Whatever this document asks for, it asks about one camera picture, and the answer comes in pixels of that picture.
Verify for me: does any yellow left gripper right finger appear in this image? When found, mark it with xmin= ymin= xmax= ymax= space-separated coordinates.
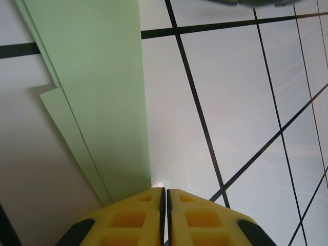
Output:
xmin=167 ymin=189 xmax=277 ymax=246

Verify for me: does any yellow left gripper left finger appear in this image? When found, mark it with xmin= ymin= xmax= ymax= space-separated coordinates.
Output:
xmin=55 ymin=187 xmax=166 ymax=246

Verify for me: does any light green paper sheet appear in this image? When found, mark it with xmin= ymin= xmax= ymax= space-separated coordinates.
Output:
xmin=14 ymin=0 xmax=151 ymax=206

